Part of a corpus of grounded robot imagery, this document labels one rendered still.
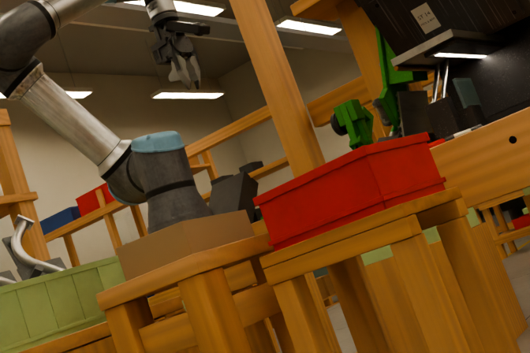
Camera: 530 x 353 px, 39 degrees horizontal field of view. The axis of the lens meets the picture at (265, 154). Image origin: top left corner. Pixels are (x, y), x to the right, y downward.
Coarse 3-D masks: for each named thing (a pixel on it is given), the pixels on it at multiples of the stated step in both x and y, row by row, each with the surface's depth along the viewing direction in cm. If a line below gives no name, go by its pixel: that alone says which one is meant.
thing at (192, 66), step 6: (186, 60) 200; (192, 60) 199; (186, 66) 201; (192, 66) 198; (198, 66) 200; (192, 72) 198; (198, 72) 199; (192, 78) 200; (198, 78) 198; (198, 84) 198
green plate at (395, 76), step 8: (376, 32) 195; (384, 40) 195; (384, 48) 195; (384, 56) 195; (392, 56) 194; (384, 64) 195; (384, 72) 195; (392, 72) 195; (400, 72) 193; (408, 72) 192; (416, 72) 193; (424, 72) 197; (384, 80) 195; (392, 80) 195; (400, 80) 194; (408, 80) 192; (416, 80) 195; (384, 88) 195; (392, 88) 197; (400, 88) 201
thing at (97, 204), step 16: (192, 160) 766; (208, 160) 769; (96, 192) 798; (80, 208) 819; (96, 208) 804; (112, 208) 781; (48, 224) 845; (64, 224) 834; (80, 224) 808; (112, 224) 791; (144, 224) 830; (48, 240) 837; (64, 240) 892; (112, 240) 790; (272, 336) 742
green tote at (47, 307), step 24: (96, 264) 211; (120, 264) 217; (0, 288) 188; (24, 288) 193; (48, 288) 198; (72, 288) 203; (96, 288) 208; (0, 312) 186; (24, 312) 191; (48, 312) 195; (72, 312) 200; (96, 312) 206; (0, 336) 184; (24, 336) 188; (48, 336) 193
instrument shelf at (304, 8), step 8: (304, 0) 237; (312, 0) 235; (320, 0) 234; (328, 0) 236; (336, 0) 239; (344, 0) 242; (296, 8) 239; (304, 8) 237; (312, 8) 238; (320, 8) 241; (328, 8) 244; (296, 16) 240; (304, 16) 243; (312, 16) 246; (320, 16) 249; (328, 16) 252; (336, 16) 255
